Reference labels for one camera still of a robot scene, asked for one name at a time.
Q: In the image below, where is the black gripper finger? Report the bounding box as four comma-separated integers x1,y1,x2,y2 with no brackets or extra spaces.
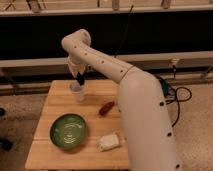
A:
76,72,85,86

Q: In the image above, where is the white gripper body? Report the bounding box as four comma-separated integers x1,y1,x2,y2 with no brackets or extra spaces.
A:
67,57,86,78

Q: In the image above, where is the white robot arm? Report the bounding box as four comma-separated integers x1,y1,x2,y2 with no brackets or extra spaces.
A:
61,29,182,171

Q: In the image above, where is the translucent plastic cup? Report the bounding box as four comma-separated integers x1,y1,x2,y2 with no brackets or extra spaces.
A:
70,81,84,102

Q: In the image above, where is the brown oblong object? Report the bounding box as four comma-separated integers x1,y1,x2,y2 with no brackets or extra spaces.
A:
99,101,114,116

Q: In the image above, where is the dark object on floor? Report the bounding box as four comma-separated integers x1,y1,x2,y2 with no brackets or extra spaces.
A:
0,138,13,151

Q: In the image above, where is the black hanging cable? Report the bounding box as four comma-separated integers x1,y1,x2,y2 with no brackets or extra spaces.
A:
113,3,135,58

